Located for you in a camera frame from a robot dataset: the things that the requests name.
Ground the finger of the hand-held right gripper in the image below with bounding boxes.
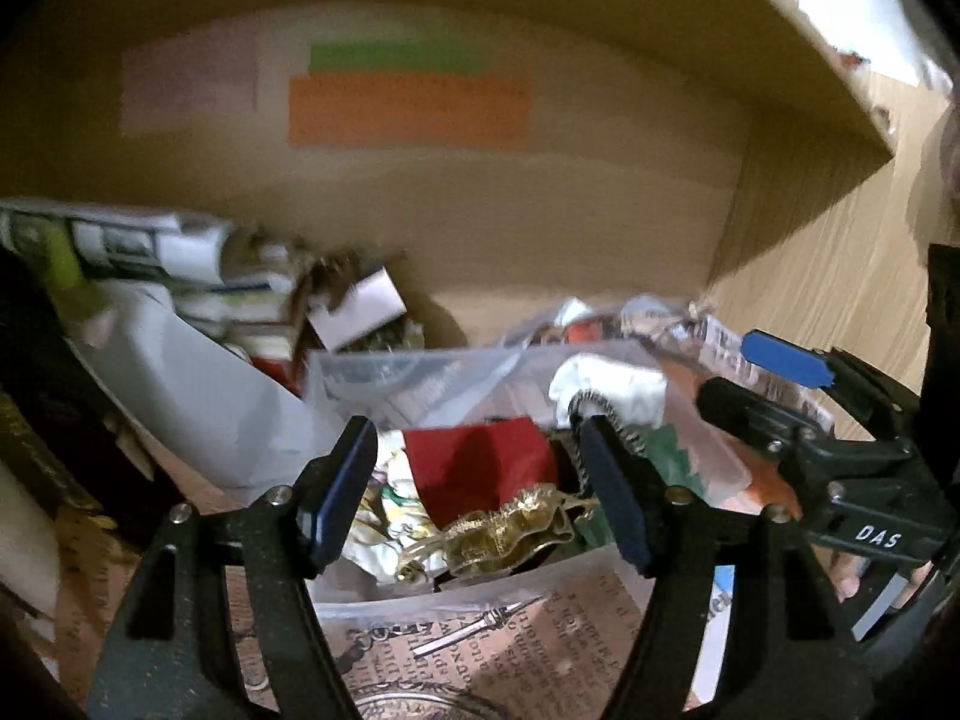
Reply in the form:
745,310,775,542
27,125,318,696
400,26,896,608
739,330,923,436
697,377,833,481

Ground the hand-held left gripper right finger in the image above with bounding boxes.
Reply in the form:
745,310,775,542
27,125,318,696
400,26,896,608
574,415,875,720

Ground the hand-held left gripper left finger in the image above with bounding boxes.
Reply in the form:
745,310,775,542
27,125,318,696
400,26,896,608
86,415,380,720

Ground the floral patterned cloth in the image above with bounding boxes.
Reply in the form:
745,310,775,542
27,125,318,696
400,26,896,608
349,450,443,578

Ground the green knitted cloth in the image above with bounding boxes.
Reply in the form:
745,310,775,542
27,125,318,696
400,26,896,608
645,424,706,496

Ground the black chain-trimmed cloth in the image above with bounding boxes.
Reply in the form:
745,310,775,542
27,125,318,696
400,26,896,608
555,388,646,496

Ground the gold ribbon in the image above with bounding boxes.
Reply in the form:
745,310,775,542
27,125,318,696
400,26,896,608
396,486,601,582

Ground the red cloth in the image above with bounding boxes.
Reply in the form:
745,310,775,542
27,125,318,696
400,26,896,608
403,418,560,530

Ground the clear plastic storage box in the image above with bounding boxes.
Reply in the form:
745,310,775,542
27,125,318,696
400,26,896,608
304,337,755,601

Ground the white plastic bag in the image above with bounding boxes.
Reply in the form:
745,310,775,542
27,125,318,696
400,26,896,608
67,289,346,488

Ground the white paper tag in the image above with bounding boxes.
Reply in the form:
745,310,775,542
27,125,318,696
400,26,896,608
306,266,410,352

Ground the printed newspaper sheet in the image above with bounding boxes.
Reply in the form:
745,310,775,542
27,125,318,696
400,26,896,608
52,300,833,720

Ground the cardboard box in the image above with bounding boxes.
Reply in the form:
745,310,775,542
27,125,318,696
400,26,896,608
75,0,897,278

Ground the rolled newspaper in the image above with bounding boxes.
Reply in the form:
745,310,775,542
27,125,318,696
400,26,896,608
0,199,301,301

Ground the white carton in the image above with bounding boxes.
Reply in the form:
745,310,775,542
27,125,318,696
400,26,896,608
0,457,61,623

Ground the orange sticky note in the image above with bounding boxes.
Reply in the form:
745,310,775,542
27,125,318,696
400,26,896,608
289,75,532,149

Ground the pink sticky note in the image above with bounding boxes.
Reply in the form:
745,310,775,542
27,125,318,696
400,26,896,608
120,34,260,137

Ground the green sticky note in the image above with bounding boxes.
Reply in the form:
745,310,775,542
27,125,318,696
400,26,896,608
309,41,481,76

